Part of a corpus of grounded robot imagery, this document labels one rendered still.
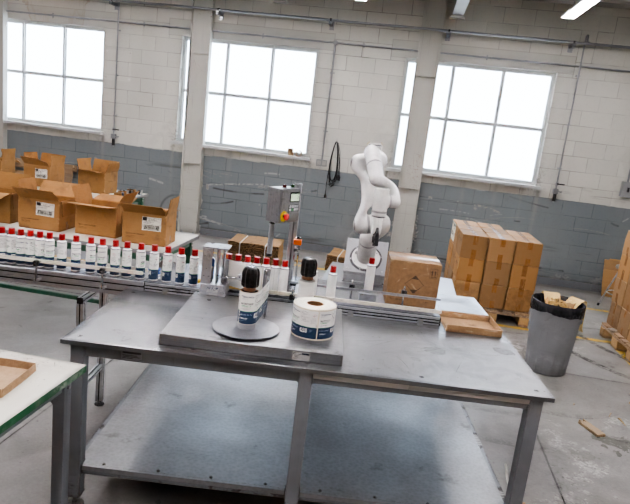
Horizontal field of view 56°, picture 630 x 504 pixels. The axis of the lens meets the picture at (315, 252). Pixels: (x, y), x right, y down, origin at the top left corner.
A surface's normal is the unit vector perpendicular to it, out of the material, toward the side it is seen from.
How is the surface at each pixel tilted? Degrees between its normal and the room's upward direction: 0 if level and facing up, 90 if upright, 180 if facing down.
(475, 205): 90
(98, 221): 90
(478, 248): 90
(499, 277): 90
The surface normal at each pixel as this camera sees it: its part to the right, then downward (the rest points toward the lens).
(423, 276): -0.05, 0.21
